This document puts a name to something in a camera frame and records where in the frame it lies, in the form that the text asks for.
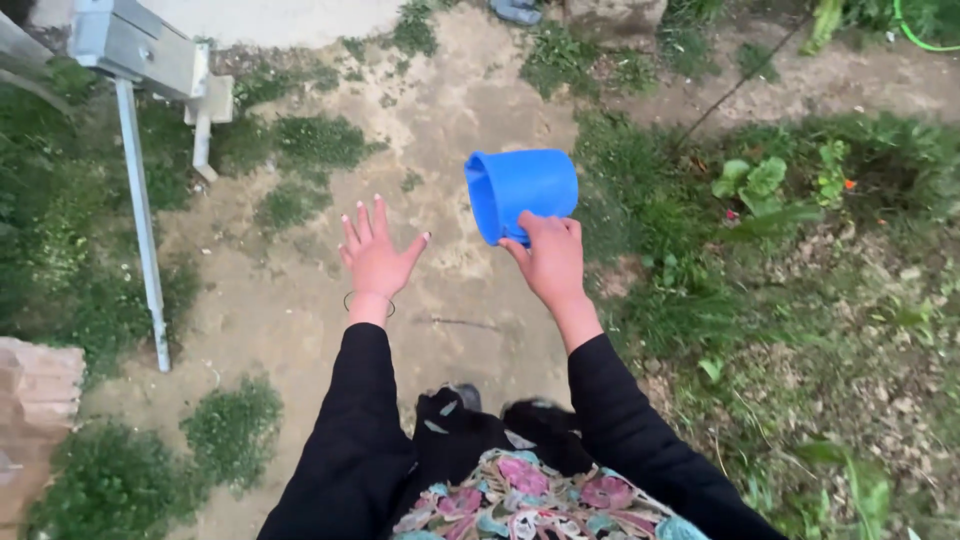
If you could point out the stack of pink bricks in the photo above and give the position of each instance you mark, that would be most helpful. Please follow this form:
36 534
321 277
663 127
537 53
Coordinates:
34 420

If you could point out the person's black shoe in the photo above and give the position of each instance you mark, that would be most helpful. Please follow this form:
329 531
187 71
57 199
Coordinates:
465 395

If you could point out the person's left hand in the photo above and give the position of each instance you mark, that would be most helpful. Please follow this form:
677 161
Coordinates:
375 259

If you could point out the blue plastic bucket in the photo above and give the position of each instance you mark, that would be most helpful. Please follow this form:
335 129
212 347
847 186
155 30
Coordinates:
521 191

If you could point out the person's right hand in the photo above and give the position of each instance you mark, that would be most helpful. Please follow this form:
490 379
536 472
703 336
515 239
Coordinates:
555 262

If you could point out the grey sandal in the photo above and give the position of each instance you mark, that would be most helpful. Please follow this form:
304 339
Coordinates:
516 10

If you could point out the broad-leaf green plant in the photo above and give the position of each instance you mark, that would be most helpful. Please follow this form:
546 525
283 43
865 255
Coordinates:
750 184

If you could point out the grey metal ladder frame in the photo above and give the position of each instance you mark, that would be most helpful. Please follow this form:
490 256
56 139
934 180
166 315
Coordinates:
139 112

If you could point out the floral patterned skirt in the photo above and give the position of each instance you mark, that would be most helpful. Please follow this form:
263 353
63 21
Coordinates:
532 495

